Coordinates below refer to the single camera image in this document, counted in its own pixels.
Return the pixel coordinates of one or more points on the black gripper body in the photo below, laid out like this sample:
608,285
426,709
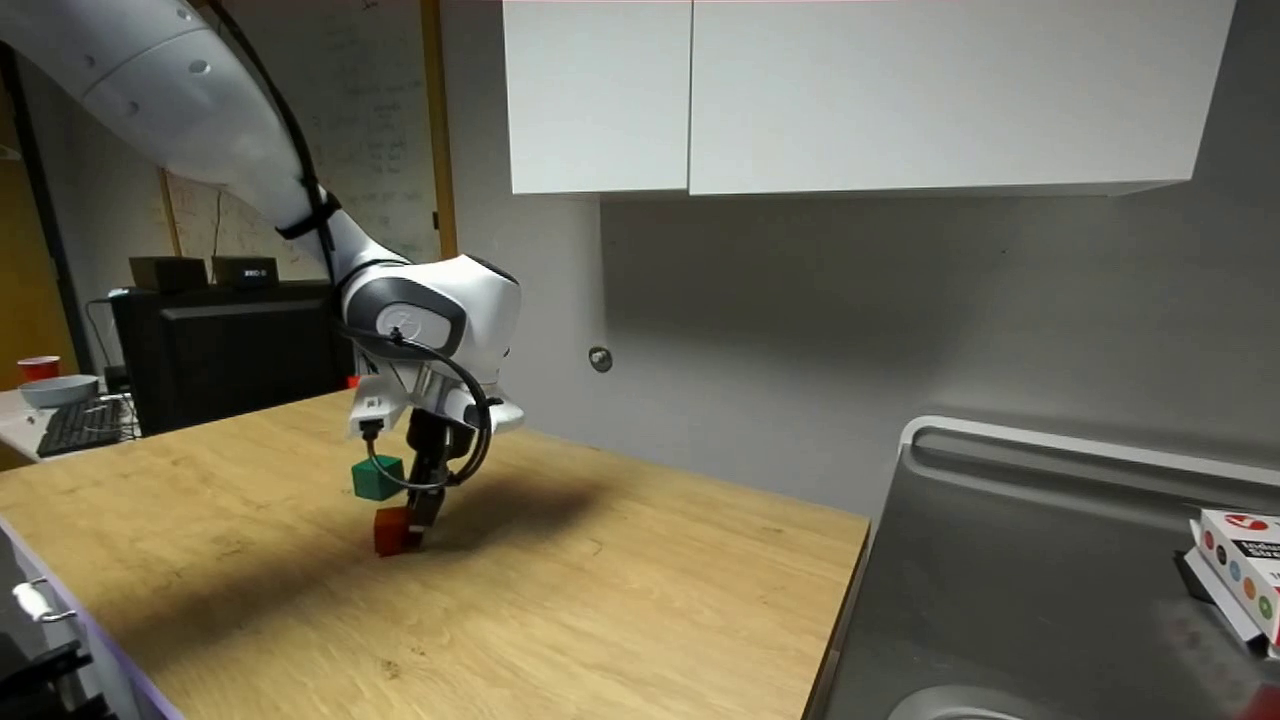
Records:
433,449

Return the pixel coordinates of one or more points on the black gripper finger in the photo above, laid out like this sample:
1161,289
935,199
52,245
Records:
426,511

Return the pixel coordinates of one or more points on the orange wooden block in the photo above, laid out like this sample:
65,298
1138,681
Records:
394,537

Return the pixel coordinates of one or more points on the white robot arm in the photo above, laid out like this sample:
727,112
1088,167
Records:
162,94

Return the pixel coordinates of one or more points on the green wooden block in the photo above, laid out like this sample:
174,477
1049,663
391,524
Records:
379,477

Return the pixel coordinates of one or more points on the black monitor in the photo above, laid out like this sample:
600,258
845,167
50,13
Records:
226,361

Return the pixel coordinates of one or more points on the small black box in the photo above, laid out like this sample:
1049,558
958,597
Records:
244,271
165,278

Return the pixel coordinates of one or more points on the whiteboard with writing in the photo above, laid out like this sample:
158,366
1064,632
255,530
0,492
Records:
364,120

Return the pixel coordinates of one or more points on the black keyboard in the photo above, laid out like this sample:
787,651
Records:
81,426

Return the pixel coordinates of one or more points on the white bowl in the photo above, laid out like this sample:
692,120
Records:
60,389

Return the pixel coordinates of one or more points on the narrow white cabinet door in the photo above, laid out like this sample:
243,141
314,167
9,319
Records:
598,94

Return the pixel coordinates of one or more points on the grey metal equipment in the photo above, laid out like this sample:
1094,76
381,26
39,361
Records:
47,640

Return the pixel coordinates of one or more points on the red cup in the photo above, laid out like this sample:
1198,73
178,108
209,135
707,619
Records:
39,366

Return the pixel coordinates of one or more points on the stainless steel sink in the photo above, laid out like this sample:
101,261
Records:
1040,585

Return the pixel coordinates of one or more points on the white box with coloured dots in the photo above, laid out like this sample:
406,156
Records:
1246,565

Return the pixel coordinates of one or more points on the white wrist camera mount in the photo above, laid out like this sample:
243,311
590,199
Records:
381,400

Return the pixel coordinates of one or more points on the round metal wall knob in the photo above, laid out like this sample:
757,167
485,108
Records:
600,359

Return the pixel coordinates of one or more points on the wooden door frame post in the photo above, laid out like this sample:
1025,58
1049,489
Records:
437,120

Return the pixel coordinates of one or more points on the white wall cabinet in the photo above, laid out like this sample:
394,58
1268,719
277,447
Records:
955,88

